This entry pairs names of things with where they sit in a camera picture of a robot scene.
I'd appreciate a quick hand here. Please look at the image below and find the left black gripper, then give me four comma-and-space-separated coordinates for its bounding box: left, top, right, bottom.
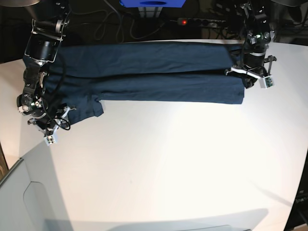
225, 52, 277, 89

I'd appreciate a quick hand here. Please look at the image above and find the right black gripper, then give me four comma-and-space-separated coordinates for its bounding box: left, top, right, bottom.
26, 103, 75, 139

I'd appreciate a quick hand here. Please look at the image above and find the dark blue T-shirt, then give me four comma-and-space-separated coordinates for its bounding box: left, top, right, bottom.
43, 42, 244, 124

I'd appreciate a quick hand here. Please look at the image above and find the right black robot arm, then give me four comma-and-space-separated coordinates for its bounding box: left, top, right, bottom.
16, 0, 72, 145

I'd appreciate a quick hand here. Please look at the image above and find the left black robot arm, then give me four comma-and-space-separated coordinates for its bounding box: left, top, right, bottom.
225, 0, 277, 89

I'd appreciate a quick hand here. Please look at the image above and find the black power strip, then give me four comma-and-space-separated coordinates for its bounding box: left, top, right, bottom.
177, 18, 227, 28

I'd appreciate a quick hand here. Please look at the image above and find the blue plastic box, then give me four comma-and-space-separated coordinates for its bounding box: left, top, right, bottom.
119, 0, 186, 8

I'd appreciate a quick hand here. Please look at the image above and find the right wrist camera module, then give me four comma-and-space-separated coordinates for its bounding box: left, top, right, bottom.
44, 133, 58, 146

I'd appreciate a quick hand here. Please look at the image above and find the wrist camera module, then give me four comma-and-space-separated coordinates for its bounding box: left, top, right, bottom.
44, 133, 58, 146
259, 75, 274, 89

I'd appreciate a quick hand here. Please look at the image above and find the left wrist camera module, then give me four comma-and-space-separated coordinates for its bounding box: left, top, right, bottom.
259, 75, 274, 89

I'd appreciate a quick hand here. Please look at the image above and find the grey coiled cable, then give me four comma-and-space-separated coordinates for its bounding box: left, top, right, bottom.
93, 9, 167, 41

